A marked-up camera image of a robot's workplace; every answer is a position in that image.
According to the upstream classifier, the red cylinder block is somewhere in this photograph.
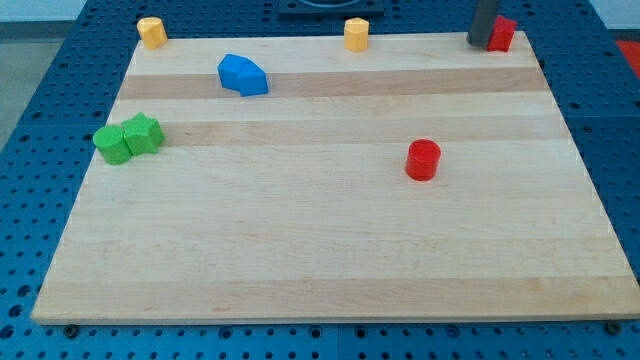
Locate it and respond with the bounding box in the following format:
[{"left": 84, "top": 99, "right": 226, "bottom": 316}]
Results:
[{"left": 405, "top": 139, "right": 441, "bottom": 181}]

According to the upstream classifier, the blue cube block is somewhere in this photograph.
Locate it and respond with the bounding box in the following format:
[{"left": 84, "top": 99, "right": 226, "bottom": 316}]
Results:
[{"left": 217, "top": 54, "right": 249, "bottom": 91}]

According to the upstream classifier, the yellow hexagon block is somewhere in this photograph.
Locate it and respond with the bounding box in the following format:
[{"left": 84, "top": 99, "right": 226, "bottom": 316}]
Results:
[{"left": 344, "top": 17, "right": 370, "bottom": 52}]

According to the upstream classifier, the green star block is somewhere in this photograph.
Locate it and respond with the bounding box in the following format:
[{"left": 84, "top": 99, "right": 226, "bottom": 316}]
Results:
[{"left": 122, "top": 113, "right": 165, "bottom": 155}]

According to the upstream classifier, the green cylinder block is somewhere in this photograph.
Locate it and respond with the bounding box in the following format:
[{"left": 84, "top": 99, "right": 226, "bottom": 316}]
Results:
[{"left": 93, "top": 125, "right": 132, "bottom": 165}]

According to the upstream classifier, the yellow cylinder block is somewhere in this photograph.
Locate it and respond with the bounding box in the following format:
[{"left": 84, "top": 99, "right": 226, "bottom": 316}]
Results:
[{"left": 136, "top": 17, "right": 168, "bottom": 50}]

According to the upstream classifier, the red star block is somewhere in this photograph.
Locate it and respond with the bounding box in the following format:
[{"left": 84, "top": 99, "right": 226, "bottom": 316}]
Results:
[{"left": 486, "top": 15, "right": 517, "bottom": 52}]

